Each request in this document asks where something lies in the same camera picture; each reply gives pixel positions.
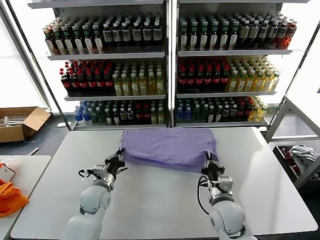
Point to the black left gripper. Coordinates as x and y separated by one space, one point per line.
114 168

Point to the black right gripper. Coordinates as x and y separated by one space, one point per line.
212 173

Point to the purple t-shirt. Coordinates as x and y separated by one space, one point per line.
170 147

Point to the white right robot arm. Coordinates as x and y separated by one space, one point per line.
225 212

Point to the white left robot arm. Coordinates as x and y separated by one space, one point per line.
95 200

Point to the dark bottle grey label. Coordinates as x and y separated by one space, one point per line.
226 111
130 114
233 111
123 115

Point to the green tinted bottle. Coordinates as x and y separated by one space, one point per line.
95 116
196 113
204 113

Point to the cola bottle red cap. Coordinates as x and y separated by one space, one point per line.
74 83
91 83
190 79
247 109
182 79
207 79
146 114
108 83
139 114
99 83
82 83
66 83
216 79
199 79
224 79
240 111

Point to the blue water bottle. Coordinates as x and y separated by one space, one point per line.
180 113
78 115
188 113
87 116

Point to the small white floor object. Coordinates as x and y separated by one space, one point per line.
60 124

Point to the black plastic bin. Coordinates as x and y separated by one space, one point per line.
280 155

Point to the red crumpled garment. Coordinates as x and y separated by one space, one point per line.
287 153

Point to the short grey floor stick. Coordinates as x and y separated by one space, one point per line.
34 150

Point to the white side table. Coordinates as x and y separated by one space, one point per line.
30 172

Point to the grey crumpled garment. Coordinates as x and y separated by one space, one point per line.
302 153

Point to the brown cardboard box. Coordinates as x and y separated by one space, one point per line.
32 120

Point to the grey metal shelf rack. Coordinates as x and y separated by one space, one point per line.
107 55
235 52

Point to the small white box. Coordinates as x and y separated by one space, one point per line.
6 172

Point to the orange fabric bag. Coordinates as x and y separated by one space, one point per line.
10 197

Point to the dark bottle blue white label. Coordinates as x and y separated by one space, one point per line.
108 36
273 31
117 36
156 34
263 31
147 34
137 35
126 35

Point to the amber tea bottle white label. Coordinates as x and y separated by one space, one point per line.
51 45

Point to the dark bottle beige label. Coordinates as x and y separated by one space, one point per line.
253 32
244 33

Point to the red tea bottle white cap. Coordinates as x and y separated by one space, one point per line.
282 34
290 34

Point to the black slanted window bar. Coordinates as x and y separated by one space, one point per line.
25 37

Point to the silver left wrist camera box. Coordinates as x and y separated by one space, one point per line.
99 170

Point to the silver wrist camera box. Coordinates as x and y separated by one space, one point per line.
225 183
99 170

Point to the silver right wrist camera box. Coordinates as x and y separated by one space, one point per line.
225 183

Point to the grey metal frame table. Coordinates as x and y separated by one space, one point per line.
300 111

